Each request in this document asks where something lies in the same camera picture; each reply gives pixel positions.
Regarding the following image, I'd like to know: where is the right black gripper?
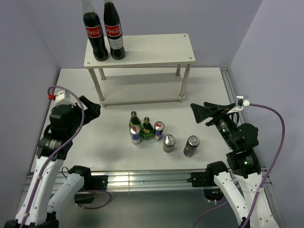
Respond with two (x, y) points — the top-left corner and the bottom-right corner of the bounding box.
(190, 101), (238, 148)

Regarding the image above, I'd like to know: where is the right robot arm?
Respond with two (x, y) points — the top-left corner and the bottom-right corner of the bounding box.
(190, 96), (279, 228)

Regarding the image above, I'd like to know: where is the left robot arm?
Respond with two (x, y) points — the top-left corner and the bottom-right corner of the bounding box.
(4, 95), (101, 228)

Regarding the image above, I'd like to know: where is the dark gold-band beverage can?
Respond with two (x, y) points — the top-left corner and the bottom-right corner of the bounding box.
(162, 134), (176, 153)

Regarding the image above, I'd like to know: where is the white two-tier shelf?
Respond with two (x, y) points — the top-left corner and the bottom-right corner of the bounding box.
(84, 33), (195, 107)

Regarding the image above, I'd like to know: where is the rear green glass bottle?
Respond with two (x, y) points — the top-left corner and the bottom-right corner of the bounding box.
(129, 111), (142, 128)

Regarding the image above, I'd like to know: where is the green glass bottle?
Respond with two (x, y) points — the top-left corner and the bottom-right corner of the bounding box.
(141, 117), (154, 140)
(129, 111), (142, 128)

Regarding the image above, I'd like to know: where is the left Red Bull can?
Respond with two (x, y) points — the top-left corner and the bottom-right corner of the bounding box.
(130, 125), (141, 144)

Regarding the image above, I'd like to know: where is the red bull can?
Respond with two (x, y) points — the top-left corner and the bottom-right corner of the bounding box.
(154, 121), (164, 141)
(130, 125), (141, 144)

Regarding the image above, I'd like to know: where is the right Red Bull can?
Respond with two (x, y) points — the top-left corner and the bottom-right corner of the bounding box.
(154, 121), (164, 141)

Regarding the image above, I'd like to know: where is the front green glass bottle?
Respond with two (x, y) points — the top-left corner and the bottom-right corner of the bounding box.
(141, 117), (154, 140)

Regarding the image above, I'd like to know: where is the left Coca-Cola glass bottle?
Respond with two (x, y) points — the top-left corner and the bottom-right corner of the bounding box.
(82, 0), (108, 61)

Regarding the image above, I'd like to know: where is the coca-cola glass bottle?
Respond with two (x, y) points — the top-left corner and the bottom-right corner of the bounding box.
(104, 0), (125, 60)
(82, 0), (108, 61)

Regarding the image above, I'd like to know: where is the right Coca-Cola glass bottle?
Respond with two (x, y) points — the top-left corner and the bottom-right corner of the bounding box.
(104, 0), (125, 60)

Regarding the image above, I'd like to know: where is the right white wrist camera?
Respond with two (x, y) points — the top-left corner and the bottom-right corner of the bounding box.
(228, 96), (250, 114)

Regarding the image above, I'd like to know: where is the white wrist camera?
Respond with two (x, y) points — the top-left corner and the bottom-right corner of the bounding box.
(48, 90), (75, 106)
(228, 96), (250, 114)

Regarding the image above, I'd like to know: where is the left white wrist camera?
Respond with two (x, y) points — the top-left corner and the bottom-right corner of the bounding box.
(48, 90), (75, 106)

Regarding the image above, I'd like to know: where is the aluminium frame rail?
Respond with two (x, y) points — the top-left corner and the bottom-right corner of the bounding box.
(16, 67), (285, 228)

